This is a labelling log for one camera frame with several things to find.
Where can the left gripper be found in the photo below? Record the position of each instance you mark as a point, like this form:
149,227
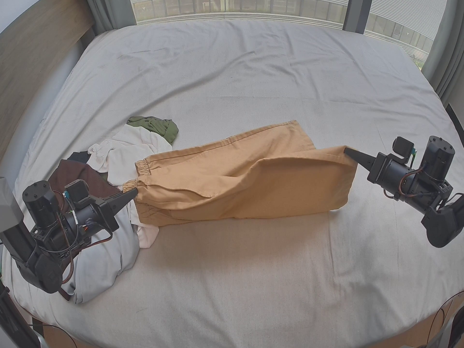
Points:
101,216

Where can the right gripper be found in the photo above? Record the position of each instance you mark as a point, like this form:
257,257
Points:
393,176

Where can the tan shorts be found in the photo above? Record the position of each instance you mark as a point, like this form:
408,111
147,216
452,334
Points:
253,187

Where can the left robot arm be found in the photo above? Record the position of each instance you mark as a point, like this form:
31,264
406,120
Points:
40,201

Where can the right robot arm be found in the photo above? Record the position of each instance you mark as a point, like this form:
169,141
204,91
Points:
440,223

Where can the dark brown garment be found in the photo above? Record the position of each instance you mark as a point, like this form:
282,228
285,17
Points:
90,179

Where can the pale grey garment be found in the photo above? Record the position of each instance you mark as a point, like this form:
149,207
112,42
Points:
105,259

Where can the black garment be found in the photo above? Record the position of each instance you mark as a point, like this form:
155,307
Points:
79,157

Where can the cream garment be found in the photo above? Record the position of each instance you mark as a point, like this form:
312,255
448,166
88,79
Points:
119,154

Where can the olive green garment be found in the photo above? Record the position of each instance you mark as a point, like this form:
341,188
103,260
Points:
156,125

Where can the grey-green curtain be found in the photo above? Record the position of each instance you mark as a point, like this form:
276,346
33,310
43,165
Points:
105,2
447,49

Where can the bed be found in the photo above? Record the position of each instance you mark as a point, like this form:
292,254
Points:
253,78

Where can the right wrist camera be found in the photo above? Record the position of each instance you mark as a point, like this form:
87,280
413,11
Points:
404,145

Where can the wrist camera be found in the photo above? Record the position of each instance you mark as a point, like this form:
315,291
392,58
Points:
404,145
78,192

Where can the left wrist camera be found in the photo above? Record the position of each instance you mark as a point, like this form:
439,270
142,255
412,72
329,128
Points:
78,192

